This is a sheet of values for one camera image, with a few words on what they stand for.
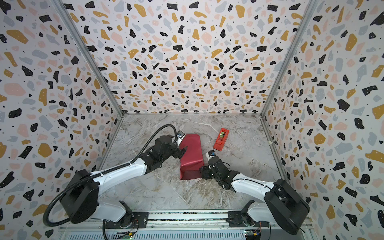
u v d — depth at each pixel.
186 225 0.73
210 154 0.79
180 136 0.72
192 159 0.90
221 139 1.00
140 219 0.73
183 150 0.77
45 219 0.36
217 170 0.67
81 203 0.41
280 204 0.42
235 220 0.73
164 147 0.63
